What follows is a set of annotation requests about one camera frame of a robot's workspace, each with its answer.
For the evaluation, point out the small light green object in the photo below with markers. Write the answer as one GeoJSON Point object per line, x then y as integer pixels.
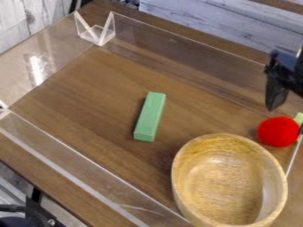
{"type": "Point", "coordinates": [297, 118]}

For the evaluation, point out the oval wooden bowl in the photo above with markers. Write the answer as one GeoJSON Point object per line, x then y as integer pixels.
{"type": "Point", "coordinates": [228, 183]}

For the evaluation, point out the red fuzzy ball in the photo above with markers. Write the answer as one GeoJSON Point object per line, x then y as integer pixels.
{"type": "Point", "coordinates": [277, 131]}

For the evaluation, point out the clear acrylic corner bracket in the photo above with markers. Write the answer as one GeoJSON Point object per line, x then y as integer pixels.
{"type": "Point", "coordinates": [96, 34]}

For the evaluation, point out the clear acrylic table barrier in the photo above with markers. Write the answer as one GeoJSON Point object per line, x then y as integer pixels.
{"type": "Point", "coordinates": [72, 99]}

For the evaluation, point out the black clamp with cable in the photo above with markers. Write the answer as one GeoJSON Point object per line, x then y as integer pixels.
{"type": "Point", "coordinates": [21, 211]}

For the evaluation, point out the green rectangular block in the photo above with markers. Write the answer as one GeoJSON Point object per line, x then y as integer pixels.
{"type": "Point", "coordinates": [149, 117]}

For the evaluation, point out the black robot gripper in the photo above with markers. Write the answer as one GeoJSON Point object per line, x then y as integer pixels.
{"type": "Point", "coordinates": [284, 77]}

